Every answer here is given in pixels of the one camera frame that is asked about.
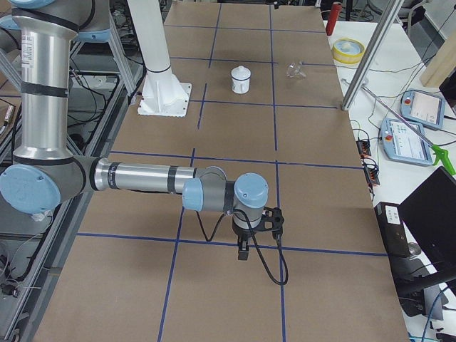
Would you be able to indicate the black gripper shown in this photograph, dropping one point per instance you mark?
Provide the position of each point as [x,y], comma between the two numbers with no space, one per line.
[243,235]

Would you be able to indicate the white cup lid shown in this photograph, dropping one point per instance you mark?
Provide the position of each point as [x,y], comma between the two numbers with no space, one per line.
[241,73]

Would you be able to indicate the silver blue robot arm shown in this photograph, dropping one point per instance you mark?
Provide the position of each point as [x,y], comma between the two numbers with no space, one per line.
[45,173]

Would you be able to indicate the white enamel cup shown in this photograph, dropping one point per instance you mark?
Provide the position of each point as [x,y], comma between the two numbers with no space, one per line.
[240,85]

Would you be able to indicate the black desktop box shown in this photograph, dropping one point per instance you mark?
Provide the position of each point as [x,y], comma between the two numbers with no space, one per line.
[392,229]

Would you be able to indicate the near blue teach pendant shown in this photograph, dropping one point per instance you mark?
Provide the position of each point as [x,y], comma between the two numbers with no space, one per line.
[401,144]

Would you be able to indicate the blue teach pendant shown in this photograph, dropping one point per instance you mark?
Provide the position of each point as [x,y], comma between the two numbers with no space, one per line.
[424,108]
[401,144]

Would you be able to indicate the black laptop monitor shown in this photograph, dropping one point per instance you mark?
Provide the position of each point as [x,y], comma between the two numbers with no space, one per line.
[429,214]

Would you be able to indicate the metal reacher grabber stick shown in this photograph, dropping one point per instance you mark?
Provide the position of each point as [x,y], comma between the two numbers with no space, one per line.
[441,155]

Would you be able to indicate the yellow basket with blue plate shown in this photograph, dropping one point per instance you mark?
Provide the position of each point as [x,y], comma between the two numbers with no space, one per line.
[348,51]

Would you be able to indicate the far blue teach pendant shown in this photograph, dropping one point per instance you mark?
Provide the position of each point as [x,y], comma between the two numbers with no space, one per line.
[424,108]

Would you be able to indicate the red cylinder tube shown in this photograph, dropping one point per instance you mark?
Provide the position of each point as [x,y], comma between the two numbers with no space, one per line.
[336,8]

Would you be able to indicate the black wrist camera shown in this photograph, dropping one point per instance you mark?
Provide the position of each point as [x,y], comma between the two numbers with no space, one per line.
[272,220]

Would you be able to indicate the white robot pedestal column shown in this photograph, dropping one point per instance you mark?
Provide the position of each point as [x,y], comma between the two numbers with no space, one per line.
[162,94]

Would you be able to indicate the aluminium frame post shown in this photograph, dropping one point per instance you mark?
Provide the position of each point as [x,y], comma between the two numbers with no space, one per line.
[379,34]

